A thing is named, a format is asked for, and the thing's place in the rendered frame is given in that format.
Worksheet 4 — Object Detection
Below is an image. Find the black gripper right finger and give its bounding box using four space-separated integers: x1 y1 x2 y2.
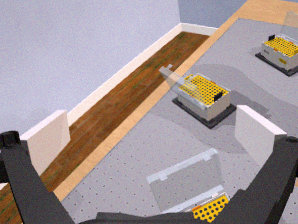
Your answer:
210 105 298 224

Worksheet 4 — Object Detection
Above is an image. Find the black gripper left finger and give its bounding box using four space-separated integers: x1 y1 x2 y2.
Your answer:
0 110 75 224

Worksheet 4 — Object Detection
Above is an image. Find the yellow pipette tip rack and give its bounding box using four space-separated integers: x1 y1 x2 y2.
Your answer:
191 75 228 105
193 195 229 222
265 34 298 57

